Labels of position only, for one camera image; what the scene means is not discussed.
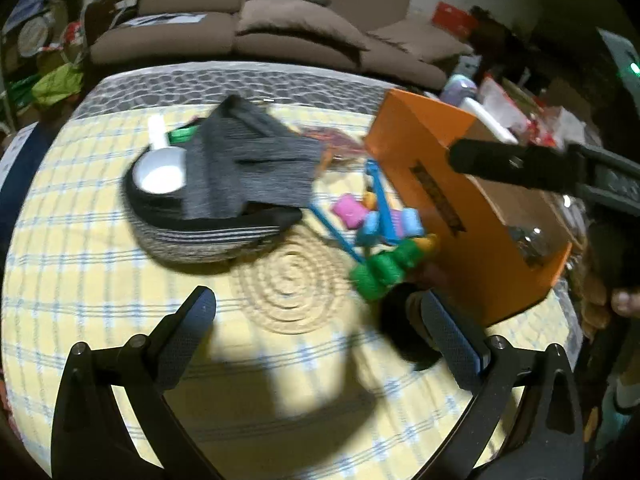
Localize pink hair roller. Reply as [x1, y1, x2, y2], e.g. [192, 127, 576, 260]
[334, 197, 369, 231]

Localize white plastic scoop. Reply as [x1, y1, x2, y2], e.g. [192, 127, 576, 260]
[133, 115, 189, 195]

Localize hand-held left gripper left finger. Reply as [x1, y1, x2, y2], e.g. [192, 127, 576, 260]
[51, 286, 226, 480]

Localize colourful printed packet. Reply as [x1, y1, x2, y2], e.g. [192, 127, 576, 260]
[299, 127, 367, 162]

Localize purple lidded container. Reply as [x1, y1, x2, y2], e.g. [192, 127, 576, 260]
[440, 74, 479, 104]

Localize green plastic bag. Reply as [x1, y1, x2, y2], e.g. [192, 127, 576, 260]
[5, 62, 84, 107]

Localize brown pillow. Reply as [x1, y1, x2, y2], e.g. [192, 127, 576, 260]
[235, 0, 371, 53]

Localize blue plastic stick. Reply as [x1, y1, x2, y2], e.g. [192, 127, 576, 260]
[365, 160, 407, 241]
[307, 204, 367, 264]

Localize orange cardboard box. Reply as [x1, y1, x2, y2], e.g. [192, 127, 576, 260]
[364, 88, 573, 326]

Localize person's right hand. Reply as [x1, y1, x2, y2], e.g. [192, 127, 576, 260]
[612, 288, 640, 317]

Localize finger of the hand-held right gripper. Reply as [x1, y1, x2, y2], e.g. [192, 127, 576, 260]
[447, 137, 585, 195]

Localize blue hair roller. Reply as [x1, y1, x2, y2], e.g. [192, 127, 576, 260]
[357, 212, 384, 247]
[400, 208, 425, 239]

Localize grey knitted cloth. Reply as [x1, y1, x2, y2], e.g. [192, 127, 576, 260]
[182, 95, 326, 222]

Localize red snack packets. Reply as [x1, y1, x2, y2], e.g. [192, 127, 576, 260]
[480, 75, 583, 147]

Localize round woven coaster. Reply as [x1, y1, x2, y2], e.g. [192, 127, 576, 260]
[237, 241, 372, 334]

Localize striped woven basket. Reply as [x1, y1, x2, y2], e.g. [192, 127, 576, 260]
[122, 145, 304, 267]

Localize grey pebble-print cloth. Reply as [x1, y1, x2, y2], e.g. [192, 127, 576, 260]
[75, 62, 441, 121]

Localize yellow plaid tablecloth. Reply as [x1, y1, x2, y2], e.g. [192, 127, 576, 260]
[0, 102, 576, 476]

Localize round tin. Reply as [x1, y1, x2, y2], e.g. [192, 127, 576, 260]
[17, 17, 52, 57]

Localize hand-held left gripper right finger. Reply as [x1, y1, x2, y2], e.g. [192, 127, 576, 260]
[421, 291, 586, 480]

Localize red shoe box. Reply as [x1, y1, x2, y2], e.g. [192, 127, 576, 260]
[432, 1, 479, 37]

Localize brown wicker basket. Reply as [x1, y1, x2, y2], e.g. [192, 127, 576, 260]
[580, 260, 617, 342]

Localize white papers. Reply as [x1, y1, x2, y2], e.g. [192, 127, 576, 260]
[122, 11, 207, 27]

